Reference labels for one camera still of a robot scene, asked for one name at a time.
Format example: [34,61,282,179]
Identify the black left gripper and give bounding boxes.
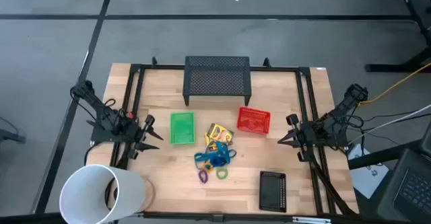
[123,114,164,161]

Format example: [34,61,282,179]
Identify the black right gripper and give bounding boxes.
[277,113,321,163]

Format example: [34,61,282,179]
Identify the green plastic basket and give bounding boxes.
[170,112,196,145]

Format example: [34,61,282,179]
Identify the red plastic basket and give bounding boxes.
[236,106,271,135]

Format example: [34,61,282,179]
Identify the black desk legs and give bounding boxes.
[365,0,431,73]

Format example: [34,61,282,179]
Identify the black plastic basket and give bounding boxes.
[259,170,288,213]

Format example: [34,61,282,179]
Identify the silver label plate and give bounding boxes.
[292,216,333,224]

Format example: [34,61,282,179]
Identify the white cylinder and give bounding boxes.
[59,163,147,224]

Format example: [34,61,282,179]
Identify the white box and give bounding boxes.
[346,143,391,200]

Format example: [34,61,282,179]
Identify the black mesh shelf riser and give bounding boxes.
[183,55,253,107]

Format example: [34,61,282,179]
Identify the dark grey laptop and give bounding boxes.
[376,148,431,223]

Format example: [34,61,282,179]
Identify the black chair base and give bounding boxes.
[0,116,27,144]

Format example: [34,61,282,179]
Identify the black aluminium table frame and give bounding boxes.
[110,56,361,218]

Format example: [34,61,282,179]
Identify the white floor cable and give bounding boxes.
[350,104,431,143]

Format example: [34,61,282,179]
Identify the yellow power cable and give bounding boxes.
[357,62,431,106]

